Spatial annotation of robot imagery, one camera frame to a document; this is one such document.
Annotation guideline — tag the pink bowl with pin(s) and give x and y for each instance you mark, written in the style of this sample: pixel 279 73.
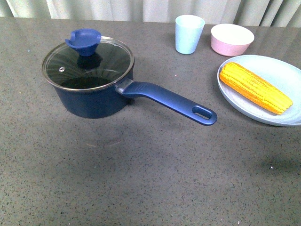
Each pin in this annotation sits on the pink bowl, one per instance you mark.
pixel 230 40

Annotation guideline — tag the glass lid blue knob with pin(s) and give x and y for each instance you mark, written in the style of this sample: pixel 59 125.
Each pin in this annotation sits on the glass lid blue knob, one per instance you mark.
pixel 82 42

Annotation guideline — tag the beige curtain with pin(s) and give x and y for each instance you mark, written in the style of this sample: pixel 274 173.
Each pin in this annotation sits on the beige curtain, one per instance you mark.
pixel 277 13

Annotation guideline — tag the light blue plate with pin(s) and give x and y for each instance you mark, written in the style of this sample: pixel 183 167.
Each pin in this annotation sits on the light blue plate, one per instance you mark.
pixel 282 75

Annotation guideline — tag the light blue plastic cup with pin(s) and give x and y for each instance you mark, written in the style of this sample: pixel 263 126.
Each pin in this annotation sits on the light blue plastic cup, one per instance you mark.
pixel 188 29

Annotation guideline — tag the dark blue saucepan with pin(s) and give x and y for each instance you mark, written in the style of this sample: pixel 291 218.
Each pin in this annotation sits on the dark blue saucepan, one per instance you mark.
pixel 105 102

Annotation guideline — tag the yellow corn cob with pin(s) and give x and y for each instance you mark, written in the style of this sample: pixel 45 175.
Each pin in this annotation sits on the yellow corn cob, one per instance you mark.
pixel 255 88

